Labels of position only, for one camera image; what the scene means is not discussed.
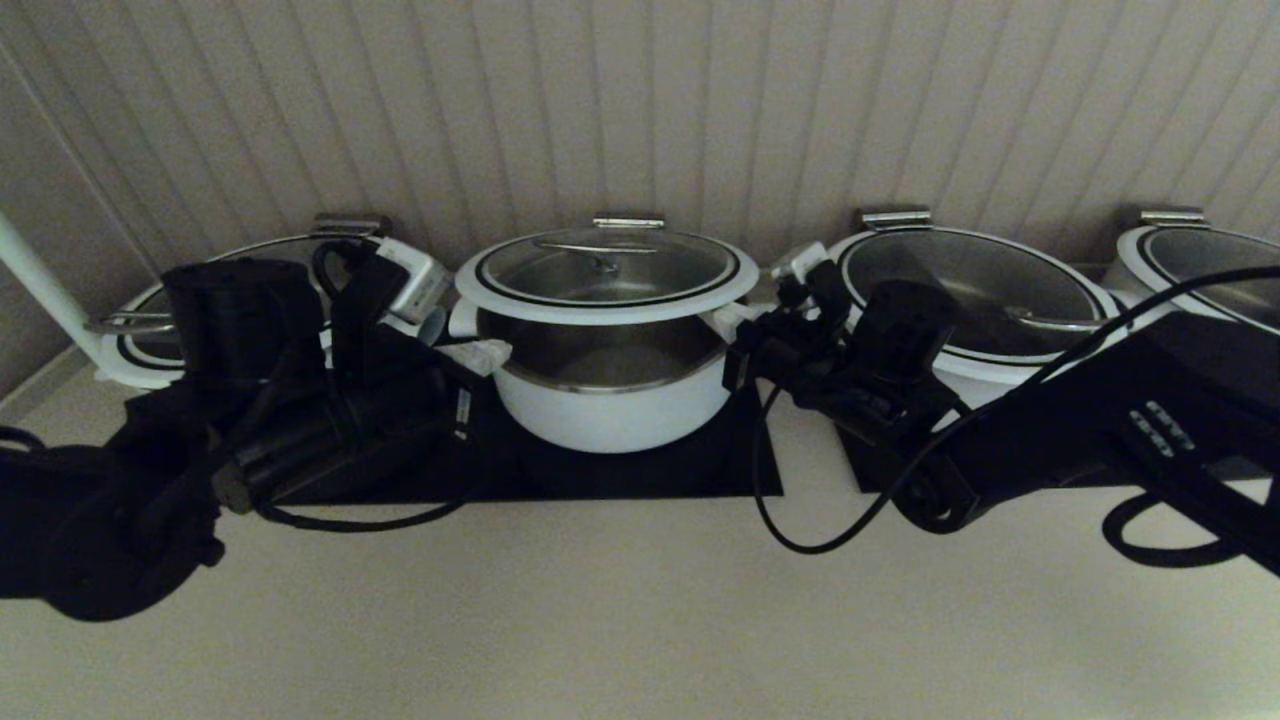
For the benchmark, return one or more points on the deep white pot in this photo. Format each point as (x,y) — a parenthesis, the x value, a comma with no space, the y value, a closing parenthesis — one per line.
(620,420)

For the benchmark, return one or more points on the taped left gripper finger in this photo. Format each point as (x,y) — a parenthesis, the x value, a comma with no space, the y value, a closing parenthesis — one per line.
(492,365)
(488,349)

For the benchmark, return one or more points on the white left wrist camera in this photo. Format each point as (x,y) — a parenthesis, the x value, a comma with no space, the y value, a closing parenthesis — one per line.
(415,280)

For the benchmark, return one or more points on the white pole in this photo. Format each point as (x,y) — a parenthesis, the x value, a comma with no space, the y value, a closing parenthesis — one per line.
(40,275)

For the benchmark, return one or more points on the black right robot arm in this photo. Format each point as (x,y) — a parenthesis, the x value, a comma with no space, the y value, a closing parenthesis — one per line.
(1050,430)

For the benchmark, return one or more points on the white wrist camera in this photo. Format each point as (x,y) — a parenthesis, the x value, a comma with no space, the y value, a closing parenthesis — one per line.
(800,262)
(415,280)

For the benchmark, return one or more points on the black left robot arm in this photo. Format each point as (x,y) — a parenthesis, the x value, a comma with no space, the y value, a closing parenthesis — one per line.
(90,530)

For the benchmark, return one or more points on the black glass cooktop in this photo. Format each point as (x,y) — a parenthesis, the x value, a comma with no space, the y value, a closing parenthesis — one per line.
(650,470)
(865,465)

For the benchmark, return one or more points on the glass lid with white rim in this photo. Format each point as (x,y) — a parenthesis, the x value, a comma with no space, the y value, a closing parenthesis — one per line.
(140,372)
(980,290)
(1220,250)

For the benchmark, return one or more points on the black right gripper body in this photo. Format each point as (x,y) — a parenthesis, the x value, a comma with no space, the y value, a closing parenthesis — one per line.
(790,350)

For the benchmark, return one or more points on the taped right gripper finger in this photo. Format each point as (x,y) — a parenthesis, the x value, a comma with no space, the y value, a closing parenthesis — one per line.
(735,309)
(738,327)

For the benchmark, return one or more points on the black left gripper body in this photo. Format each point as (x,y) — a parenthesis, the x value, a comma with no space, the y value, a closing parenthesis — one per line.
(420,390)

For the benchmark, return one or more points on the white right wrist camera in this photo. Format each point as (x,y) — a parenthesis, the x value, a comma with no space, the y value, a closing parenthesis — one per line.
(800,262)

